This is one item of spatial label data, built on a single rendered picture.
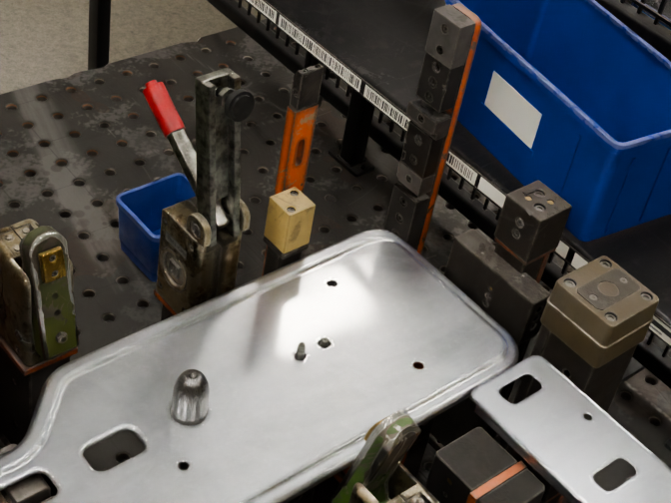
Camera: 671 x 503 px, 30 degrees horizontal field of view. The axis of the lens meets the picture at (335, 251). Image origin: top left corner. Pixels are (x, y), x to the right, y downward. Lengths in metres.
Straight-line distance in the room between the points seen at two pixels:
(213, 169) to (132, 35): 2.26
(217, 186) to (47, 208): 0.61
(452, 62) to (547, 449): 0.42
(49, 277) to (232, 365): 0.18
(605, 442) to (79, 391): 0.48
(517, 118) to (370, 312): 0.28
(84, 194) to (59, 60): 1.52
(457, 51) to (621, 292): 0.30
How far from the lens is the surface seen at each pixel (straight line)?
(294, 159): 1.24
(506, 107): 1.38
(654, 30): 1.48
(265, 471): 1.09
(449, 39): 1.31
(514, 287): 1.30
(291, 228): 1.24
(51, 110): 1.94
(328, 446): 1.11
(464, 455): 1.16
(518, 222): 1.29
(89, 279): 1.66
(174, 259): 1.26
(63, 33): 3.40
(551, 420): 1.19
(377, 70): 1.51
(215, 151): 1.15
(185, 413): 1.10
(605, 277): 1.26
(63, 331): 1.17
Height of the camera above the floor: 1.86
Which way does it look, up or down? 42 degrees down
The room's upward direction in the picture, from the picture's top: 11 degrees clockwise
